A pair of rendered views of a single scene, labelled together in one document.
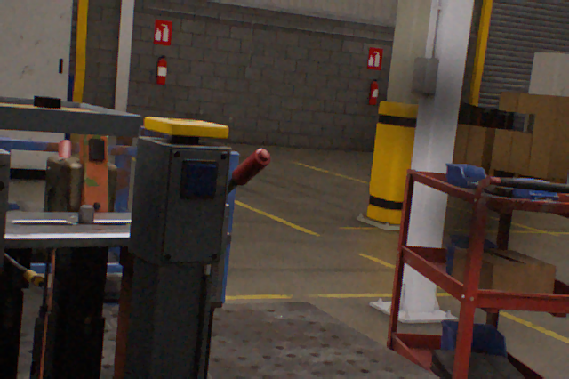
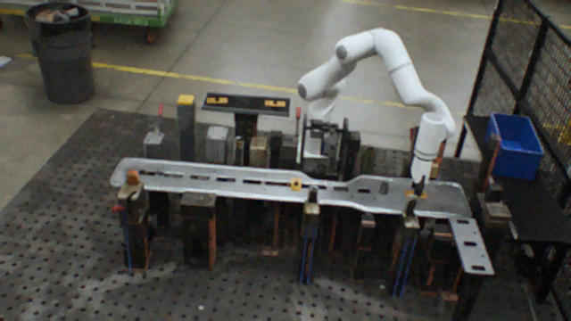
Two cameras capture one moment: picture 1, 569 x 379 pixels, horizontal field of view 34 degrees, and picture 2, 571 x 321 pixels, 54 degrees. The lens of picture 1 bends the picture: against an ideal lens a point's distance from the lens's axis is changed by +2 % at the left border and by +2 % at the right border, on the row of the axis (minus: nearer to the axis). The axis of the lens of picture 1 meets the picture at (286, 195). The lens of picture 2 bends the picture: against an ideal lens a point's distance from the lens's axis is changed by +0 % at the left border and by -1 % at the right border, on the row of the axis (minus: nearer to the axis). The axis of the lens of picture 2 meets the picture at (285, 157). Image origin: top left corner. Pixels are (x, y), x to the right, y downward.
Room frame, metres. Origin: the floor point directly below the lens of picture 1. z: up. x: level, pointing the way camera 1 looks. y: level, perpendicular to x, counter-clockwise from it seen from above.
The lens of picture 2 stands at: (2.37, 1.64, 2.29)
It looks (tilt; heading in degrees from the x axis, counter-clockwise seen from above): 33 degrees down; 214
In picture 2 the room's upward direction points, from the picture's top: 5 degrees clockwise
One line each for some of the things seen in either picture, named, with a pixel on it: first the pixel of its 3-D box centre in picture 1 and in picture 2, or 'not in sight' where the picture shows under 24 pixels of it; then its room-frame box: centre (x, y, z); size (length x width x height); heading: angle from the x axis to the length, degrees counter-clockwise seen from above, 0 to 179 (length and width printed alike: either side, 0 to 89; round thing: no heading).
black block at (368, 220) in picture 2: not in sight; (363, 251); (0.86, 1.02, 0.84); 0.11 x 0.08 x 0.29; 34
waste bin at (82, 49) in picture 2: not in sight; (63, 54); (-0.08, -2.22, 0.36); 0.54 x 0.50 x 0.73; 27
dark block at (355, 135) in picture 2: not in sight; (348, 176); (0.57, 0.76, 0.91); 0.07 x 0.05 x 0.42; 34
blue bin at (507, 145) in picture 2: not in sight; (512, 144); (0.14, 1.29, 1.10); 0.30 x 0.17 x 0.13; 27
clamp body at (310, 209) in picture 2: not in sight; (308, 241); (0.98, 0.84, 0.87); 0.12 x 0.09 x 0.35; 34
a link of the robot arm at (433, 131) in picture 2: not in sight; (431, 132); (0.61, 1.08, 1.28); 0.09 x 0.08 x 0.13; 164
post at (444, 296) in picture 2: not in sight; (456, 263); (0.69, 1.32, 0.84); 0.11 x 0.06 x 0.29; 34
